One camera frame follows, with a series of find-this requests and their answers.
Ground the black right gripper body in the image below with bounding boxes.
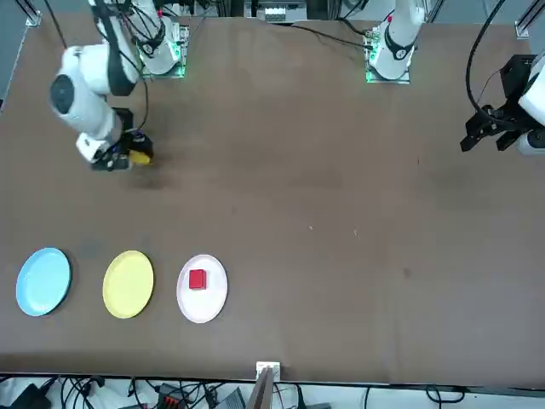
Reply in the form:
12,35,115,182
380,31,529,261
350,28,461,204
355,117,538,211
91,108,136,172

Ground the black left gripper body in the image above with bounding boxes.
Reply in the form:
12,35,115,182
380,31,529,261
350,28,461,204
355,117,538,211
483,54,536,133

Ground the red cube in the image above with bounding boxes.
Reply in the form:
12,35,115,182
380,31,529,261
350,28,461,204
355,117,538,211
188,268,209,291

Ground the yellow plate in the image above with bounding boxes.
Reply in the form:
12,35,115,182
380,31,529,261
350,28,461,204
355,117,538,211
101,250,155,320

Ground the blue plate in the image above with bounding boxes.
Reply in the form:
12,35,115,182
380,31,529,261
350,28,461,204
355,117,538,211
15,247,72,317

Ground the white plate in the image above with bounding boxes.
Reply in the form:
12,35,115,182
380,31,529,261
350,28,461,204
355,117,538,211
175,254,229,324

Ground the black power adapter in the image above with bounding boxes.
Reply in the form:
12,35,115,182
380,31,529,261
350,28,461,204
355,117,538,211
8,383,53,409

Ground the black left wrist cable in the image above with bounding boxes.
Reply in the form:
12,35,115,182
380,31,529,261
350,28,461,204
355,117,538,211
465,0,512,114

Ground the black left base cable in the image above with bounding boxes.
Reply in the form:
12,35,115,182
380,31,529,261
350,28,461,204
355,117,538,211
293,23,370,49

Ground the aluminium table edge bracket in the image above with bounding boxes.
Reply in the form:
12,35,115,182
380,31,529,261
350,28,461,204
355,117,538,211
255,360,282,381

